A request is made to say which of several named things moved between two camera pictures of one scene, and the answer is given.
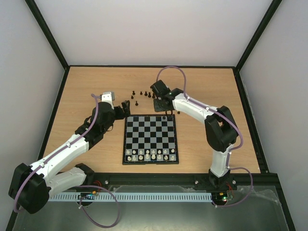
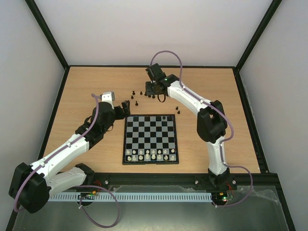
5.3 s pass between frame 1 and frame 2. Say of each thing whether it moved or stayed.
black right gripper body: moved
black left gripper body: stayed
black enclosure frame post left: stayed
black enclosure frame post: stayed
